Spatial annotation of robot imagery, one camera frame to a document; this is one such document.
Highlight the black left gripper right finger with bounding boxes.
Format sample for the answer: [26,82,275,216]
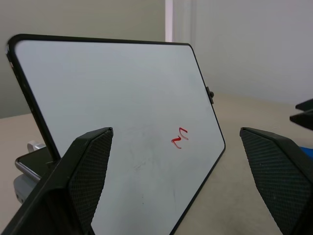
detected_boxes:
[239,127,313,235]

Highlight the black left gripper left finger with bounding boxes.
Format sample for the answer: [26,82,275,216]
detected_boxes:
[0,127,114,235]

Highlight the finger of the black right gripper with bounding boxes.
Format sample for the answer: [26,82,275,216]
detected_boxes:
[289,110,313,129]
[295,98,313,111]

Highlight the blue object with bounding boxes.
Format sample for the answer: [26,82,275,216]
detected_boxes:
[299,145,313,161]

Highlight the grey metal board stand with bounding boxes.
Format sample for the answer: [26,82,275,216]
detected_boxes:
[13,140,61,204]

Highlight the black clamp knob on whiteboard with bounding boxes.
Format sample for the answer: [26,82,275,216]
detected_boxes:
[206,86,215,105]

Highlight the whiteboard with black frame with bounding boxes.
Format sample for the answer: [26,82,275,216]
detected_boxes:
[4,33,226,235]

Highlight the white wall post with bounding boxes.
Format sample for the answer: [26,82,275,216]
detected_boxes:
[164,0,198,45]

